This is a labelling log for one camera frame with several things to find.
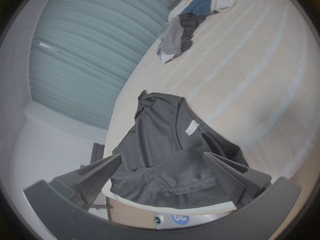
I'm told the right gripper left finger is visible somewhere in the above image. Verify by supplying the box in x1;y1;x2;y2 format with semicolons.
49;153;122;211

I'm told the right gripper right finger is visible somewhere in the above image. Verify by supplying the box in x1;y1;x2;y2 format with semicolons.
202;152;273;207

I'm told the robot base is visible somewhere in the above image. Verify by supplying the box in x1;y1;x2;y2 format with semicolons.
150;206;238;232

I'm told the pile of clothes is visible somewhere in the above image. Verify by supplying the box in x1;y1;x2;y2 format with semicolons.
156;0;235;64

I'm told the black T-shirt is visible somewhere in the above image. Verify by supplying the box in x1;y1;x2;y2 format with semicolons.
101;90;250;208

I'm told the bed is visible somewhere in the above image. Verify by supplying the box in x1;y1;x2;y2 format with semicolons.
101;0;316;215

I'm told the blue-green curtain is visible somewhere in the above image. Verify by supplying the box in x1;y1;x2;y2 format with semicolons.
29;43;147;130
35;0;173;68

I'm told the white printed pillow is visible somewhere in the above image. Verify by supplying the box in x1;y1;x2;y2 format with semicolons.
168;0;225;22

